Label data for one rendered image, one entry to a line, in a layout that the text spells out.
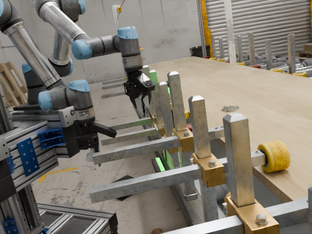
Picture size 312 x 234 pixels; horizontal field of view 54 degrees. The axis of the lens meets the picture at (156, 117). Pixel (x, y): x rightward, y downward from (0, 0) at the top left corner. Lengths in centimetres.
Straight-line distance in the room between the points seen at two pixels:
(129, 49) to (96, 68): 809
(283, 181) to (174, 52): 857
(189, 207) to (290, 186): 42
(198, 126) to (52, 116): 107
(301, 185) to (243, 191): 25
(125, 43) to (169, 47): 808
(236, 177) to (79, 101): 77
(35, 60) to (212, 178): 87
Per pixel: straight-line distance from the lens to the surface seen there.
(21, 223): 189
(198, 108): 80
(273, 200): 103
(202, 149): 84
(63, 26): 135
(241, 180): 61
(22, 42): 136
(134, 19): 921
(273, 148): 87
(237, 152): 58
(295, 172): 90
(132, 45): 121
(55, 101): 123
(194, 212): 112
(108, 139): 154
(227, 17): 305
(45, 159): 179
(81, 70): 935
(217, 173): 79
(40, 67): 135
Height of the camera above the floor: 132
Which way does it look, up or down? 15 degrees down
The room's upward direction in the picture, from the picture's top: 9 degrees counter-clockwise
